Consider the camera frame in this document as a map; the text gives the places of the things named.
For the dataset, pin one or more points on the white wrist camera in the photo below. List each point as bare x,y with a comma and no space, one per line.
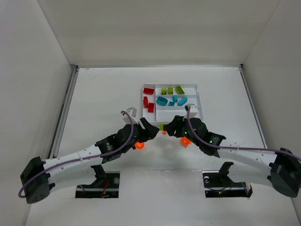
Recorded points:
191,111
130,115

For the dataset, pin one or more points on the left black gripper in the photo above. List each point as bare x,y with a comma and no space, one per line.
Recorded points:
143,128

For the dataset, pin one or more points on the orange round lego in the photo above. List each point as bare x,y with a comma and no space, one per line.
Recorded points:
185,142
140,145

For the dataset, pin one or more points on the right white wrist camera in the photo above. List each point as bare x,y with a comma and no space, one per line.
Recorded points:
191,111

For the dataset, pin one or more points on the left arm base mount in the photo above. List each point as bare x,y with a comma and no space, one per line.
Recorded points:
105,185

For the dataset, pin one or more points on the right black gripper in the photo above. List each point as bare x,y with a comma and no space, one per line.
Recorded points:
178,126

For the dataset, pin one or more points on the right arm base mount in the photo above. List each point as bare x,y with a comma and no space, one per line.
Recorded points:
217,184

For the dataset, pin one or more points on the red arch lego brick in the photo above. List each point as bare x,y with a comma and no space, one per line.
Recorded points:
151,107

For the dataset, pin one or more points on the teal rounded lego brick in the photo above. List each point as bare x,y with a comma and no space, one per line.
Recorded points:
161,101

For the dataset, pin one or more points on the teal square lego brick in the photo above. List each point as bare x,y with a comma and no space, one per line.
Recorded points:
175,98

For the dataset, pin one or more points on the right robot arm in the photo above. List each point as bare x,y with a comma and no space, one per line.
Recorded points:
279,169

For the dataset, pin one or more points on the orange round lego left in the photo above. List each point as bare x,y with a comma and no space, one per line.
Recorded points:
140,145

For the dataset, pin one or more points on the orange round lego right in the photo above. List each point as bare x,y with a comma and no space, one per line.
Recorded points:
185,142

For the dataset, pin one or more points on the white compartment tray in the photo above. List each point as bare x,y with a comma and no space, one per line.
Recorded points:
164,114

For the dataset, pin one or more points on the red slope lego brick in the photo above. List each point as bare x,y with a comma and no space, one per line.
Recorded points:
145,102

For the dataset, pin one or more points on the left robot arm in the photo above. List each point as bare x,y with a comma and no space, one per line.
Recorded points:
41,177

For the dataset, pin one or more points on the small green lego brick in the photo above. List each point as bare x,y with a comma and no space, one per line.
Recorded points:
163,91

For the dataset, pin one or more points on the green square lego brick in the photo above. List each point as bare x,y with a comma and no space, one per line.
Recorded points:
170,91

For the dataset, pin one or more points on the teal stepped lego brick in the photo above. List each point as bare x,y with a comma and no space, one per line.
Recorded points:
182,101

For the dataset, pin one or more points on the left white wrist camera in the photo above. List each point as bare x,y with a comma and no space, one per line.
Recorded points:
130,115

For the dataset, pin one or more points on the red wedge lego brick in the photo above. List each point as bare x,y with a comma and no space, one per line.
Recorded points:
148,91

